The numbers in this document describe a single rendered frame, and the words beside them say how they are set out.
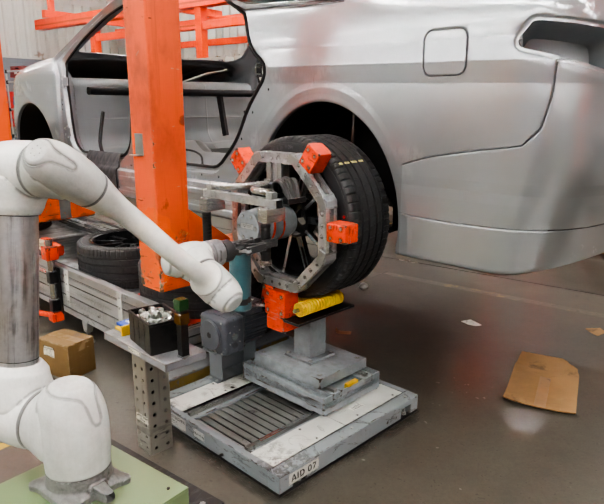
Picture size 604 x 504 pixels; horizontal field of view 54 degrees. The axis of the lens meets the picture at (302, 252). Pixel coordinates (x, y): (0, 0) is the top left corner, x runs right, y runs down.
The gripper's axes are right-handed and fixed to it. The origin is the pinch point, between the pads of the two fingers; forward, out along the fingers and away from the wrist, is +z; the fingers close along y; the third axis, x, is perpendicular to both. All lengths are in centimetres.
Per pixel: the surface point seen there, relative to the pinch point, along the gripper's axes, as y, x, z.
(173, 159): -60, 25, 3
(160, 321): -20.8, -26.7, -31.3
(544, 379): 51, -82, 134
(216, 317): -45, -43, 12
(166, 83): -60, 55, 2
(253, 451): 5, -75, -12
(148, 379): -30, -52, -32
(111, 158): -198, 14, 49
